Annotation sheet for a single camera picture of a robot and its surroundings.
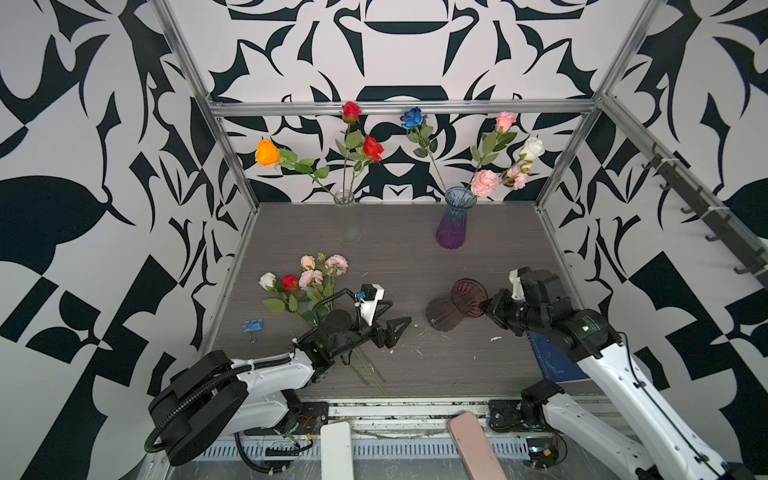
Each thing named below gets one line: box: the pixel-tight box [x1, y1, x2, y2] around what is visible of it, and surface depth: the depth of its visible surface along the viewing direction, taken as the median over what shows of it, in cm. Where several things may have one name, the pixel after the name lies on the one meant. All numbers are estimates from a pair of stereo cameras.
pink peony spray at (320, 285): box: [299, 254, 349, 320], surface depth 98 cm
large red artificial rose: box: [348, 135, 385, 197], surface depth 93 cm
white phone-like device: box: [320, 421, 353, 480], surface depth 66 cm
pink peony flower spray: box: [471, 162, 533, 197], surface depth 83 cm
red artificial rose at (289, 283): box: [281, 274, 312, 326], surface depth 96 cm
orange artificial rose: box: [255, 138, 339, 202], surface depth 79 cm
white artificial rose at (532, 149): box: [518, 136, 545, 163], surface depth 77 cm
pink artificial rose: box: [471, 112, 517, 181], surface depth 89 cm
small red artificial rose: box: [335, 101, 363, 201], surface depth 89 cm
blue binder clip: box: [242, 318, 264, 344], surface depth 90 cm
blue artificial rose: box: [400, 107, 446, 193], surface depth 85 cm
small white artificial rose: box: [258, 272, 277, 292], surface depth 96 cm
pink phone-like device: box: [448, 411, 507, 480], surface depth 70 cm
